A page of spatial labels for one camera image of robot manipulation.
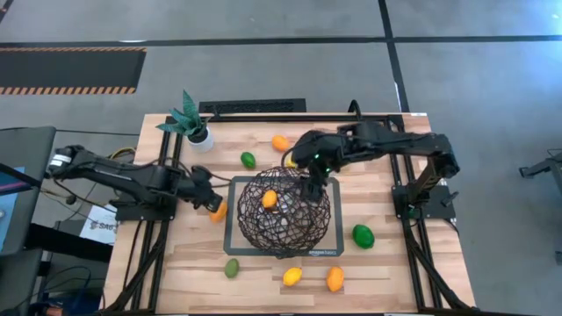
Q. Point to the green snake plant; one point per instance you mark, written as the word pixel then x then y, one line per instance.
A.
pixel 189 112

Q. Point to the hazard-striped black floor mat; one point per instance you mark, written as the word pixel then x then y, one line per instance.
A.
pixel 66 70

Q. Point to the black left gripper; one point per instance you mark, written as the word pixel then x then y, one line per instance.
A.
pixel 203 191

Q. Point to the small yellow lemon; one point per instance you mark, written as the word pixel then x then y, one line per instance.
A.
pixel 290 163

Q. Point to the olive green fruit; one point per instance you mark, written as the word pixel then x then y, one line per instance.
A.
pixel 232 268

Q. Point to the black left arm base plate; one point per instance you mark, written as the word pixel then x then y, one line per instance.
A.
pixel 131 213

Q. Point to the white printed paper sheet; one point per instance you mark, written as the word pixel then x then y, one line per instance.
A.
pixel 98 226

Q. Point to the black perforated bar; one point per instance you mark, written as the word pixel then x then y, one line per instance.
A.
pixel 252 105

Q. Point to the black stand leg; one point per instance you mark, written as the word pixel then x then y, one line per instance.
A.
pixel 542 167

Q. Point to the blue screen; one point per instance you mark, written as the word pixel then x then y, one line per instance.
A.
pixel 9 210

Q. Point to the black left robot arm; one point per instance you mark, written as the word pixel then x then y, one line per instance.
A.
pixel 131 177

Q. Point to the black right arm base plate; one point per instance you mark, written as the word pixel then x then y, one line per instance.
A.
pixel 439 206

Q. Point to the dark woven wicker basket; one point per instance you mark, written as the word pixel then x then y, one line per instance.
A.
pixel 285 246

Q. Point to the orange citrus fruit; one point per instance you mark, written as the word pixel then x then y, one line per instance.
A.
pixel 280 143
pixel 218 214
pixel 269 198
pixel 335 278

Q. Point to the large yellow lemon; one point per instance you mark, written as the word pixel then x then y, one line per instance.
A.
pixel 292 276

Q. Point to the white plant pot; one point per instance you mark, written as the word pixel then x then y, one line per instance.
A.
pixel 204 144

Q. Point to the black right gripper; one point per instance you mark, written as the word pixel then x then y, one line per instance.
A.
pixel 318 173

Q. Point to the small green lime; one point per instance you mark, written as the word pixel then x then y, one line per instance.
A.
pixel 248 160

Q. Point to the large bright green lime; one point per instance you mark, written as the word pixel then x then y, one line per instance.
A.
pixel 363 236

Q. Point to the black-bordered baking mat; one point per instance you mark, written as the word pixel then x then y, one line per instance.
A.
pixel 228 219

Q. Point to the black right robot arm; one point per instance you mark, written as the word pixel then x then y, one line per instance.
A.
pixel 395 142

